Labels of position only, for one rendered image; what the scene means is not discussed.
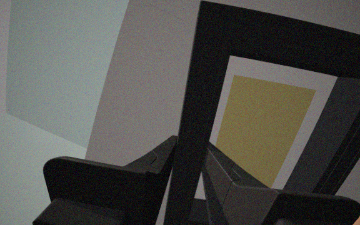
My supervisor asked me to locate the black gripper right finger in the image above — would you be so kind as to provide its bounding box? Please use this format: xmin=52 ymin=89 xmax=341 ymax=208
xmin=202 ymin=142 xmax=360 ymax=225

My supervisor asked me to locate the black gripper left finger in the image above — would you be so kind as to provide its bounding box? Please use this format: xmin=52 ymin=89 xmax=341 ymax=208
xmin=43 ymin=135 xmax=178 ymax=225

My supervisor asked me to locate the black picture frame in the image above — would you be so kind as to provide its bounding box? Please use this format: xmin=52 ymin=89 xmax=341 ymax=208
xmin=163 ymin=0 xmax=360 ymax=225

